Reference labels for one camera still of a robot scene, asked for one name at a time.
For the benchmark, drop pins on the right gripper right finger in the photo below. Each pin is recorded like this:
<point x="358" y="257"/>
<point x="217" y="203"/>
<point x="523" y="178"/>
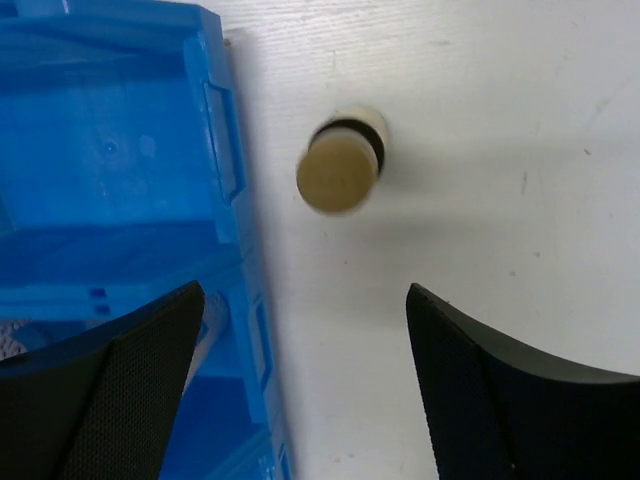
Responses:
<point x="497" y="408"/>

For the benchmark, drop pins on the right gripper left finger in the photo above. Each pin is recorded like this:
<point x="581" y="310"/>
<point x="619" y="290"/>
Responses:
<point x="101" y="404"/>

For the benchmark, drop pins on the brown bottle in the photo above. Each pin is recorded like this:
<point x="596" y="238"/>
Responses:
<point x="344" y="160"/>

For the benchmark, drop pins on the white blue can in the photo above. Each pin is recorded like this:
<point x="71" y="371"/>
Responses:
<point x="215" y="319"/>

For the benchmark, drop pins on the blue plastic bin middle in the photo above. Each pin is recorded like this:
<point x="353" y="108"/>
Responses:
<point x="229" y="423"/>

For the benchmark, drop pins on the blue plastic bin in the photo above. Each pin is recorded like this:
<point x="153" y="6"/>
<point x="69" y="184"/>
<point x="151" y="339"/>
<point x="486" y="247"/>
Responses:
<point x="229" y="423"/>
<point x="122" y="170"/>

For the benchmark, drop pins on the blue plastic bin rear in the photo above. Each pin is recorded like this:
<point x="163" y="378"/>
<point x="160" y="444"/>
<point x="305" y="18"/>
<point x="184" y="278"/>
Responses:
<point x="122" y="170"/>

